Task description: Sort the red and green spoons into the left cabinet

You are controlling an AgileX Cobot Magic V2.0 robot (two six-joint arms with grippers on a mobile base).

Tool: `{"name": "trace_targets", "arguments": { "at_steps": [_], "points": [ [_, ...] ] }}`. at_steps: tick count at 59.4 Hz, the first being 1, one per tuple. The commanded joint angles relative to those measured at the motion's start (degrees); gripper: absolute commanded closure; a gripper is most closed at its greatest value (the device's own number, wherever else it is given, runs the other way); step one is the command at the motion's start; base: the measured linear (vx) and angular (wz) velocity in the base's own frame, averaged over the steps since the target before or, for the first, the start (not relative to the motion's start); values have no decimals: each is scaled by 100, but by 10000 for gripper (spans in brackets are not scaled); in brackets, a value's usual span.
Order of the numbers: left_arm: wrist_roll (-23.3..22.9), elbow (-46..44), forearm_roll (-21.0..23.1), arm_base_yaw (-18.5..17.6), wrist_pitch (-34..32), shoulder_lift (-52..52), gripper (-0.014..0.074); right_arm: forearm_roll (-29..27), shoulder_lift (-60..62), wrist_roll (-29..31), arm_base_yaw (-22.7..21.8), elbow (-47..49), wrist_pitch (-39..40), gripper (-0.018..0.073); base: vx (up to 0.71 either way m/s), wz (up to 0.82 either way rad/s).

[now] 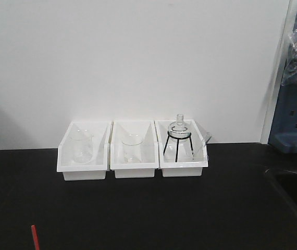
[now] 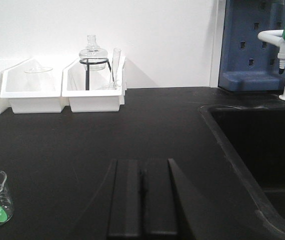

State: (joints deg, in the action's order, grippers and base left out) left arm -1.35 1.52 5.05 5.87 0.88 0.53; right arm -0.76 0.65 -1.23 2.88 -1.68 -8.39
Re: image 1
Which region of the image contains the glass beaker in bin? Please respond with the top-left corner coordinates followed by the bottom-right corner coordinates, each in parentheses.
top-left (70, 129), bottom-right (94, 164)
top-left (122, 134), bottom-right (143, 164)

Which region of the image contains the glass beaker in left bin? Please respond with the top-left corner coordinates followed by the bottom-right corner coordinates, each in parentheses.
top-left (70, 129), bottom-right (94, 164)

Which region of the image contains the white plastic bin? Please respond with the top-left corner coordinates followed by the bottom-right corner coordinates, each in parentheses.
top-left (57, 121), bottom-right (112, 181)
top-left (110, 120), bottom-right (159, 179)
top-left (155, 119), bottom-right (208, 177)

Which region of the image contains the clear glass test tube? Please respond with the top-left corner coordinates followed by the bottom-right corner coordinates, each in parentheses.
top-left (192, 132), bottom-right (213, 158)

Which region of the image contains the black wire tripod stand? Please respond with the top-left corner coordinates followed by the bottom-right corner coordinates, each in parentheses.
top-left (163, 131), bottom-right (194, 163)

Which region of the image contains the middle white plastic bin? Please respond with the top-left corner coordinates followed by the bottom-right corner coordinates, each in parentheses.
top-left (110, 120), bottom-right (159, 179)

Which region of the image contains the right white plastic bin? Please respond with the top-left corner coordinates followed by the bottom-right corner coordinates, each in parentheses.
top-left (155, 119), bottom-right (208, 177)

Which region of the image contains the red plastic spoon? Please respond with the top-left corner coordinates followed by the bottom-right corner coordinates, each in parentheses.
top-left (31, 225), bottom-right (40, 250)

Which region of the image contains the glass beaker in middle bin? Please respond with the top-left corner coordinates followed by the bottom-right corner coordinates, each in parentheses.
top-left (122, 134), bottom-right (143, 164)

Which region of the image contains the left white plastic bin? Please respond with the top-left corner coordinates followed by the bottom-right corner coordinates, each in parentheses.
top-left (57, 121), bottom-right (112, 181)

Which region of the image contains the round glass flask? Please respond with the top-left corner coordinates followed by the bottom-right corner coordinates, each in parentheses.
top-left (167, 114), bottom-right (191, 140)

